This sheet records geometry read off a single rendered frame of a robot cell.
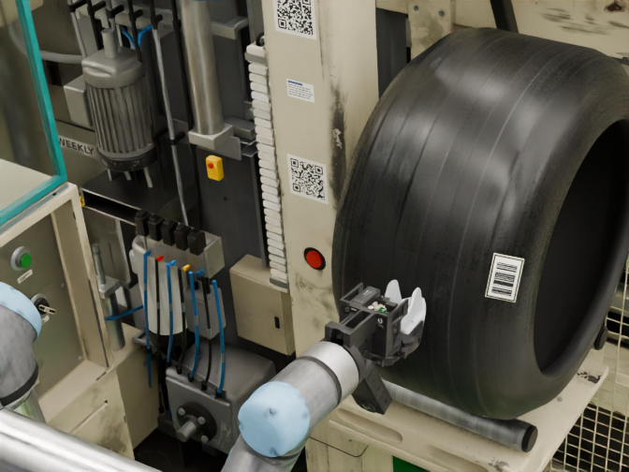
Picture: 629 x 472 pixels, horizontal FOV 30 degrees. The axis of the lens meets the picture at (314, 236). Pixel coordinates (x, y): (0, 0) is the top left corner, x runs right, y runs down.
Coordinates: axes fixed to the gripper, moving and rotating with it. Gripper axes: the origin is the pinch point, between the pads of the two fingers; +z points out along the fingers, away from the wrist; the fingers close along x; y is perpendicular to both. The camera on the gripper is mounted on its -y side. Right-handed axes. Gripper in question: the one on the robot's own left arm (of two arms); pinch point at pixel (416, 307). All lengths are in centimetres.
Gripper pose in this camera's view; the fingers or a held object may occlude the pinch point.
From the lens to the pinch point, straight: 159.8
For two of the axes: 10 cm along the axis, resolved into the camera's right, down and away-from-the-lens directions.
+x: -8.3, -2.7, 4.9
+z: 5.6, -4.0, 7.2
